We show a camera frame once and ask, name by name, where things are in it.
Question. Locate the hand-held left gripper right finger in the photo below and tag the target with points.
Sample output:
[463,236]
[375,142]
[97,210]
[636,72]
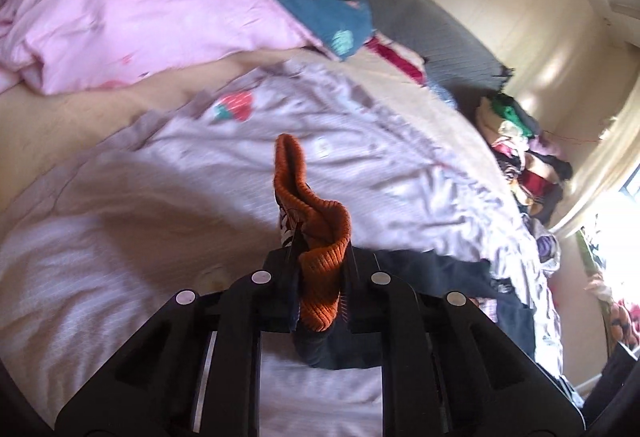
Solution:
[361,279]

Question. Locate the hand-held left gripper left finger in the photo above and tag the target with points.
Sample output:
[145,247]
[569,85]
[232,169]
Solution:
[280,279]

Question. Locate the orange knit garment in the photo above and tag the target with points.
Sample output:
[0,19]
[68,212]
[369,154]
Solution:
[320,267]

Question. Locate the black garment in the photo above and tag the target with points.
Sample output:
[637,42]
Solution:
[430,269]

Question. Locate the pile of folded clothes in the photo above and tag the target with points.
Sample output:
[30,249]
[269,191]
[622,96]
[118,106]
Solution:
[520,157]

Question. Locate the lilac printed blanket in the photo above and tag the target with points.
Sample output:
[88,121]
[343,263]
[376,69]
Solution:
[150,197]

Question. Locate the purple cloth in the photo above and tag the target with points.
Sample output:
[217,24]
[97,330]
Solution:
[549,249]

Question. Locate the grey padded headboard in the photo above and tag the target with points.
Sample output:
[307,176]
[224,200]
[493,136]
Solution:
[415,12]

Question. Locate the cream curtain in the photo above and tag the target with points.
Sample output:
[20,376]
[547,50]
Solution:
[605,152]

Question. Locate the beige bed sheet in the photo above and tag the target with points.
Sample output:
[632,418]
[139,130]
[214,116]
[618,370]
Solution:
[55,117]

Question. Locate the window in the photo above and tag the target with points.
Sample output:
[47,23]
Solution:
[632,182]

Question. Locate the pink and blue floral quilt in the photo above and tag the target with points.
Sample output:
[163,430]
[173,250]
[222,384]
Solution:
[125,12]

